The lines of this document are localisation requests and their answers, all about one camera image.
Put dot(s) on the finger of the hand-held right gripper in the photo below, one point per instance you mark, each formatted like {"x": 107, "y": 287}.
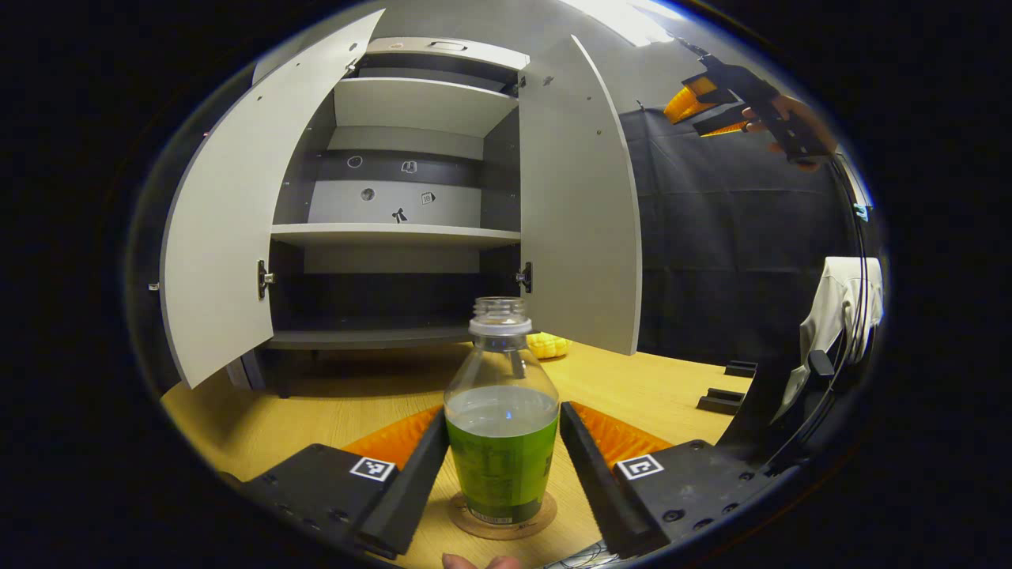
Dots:
{"x": 721, "y": 122}
{"x": 684, "y": 103}

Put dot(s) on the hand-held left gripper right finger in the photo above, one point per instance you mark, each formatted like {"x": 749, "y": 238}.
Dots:
{"x": 597, "y": 482}

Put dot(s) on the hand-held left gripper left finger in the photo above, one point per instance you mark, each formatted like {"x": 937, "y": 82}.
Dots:
{"x": 407, "y": 494}

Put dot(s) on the green label clear bottle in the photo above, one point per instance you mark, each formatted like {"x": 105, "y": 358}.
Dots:
{"x": 501, "y": 466}

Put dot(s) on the round cork coaster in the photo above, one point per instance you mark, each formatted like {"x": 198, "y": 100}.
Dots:
{"x": 506, "y": 533}

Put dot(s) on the white cabinet door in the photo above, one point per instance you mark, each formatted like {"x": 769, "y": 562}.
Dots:
{"x": 577, "y": 221}
{"x": 237, "y": 237}

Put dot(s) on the white and grey cabinet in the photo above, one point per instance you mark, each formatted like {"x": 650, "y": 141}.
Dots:
{"x": 419, "y": 107}

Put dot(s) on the white cabinet drawer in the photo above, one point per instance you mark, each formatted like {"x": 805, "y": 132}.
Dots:
{"x": 490, "y": 57}

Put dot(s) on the black backdrop cloth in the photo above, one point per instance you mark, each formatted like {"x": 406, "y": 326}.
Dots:
{"x": 711, "y": 237}

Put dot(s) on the yellow toy corn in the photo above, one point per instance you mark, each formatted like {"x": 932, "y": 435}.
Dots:
{"x": 548, "y": 345}

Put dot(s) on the black block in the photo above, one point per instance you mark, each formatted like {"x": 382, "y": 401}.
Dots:
{"x": 721, "y": 403}
{"x": 742, "y": 369}

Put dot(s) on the black chair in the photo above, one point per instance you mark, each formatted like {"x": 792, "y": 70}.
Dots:
{"x": 759, "y": 427}

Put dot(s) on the white garment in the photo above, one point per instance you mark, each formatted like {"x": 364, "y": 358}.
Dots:
{"x": 834, "y": 300}

